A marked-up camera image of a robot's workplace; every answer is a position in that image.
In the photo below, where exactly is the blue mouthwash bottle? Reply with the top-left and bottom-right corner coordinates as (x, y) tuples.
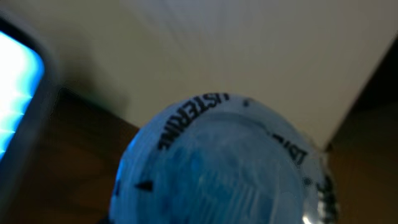
(104, 93), (338, 224)

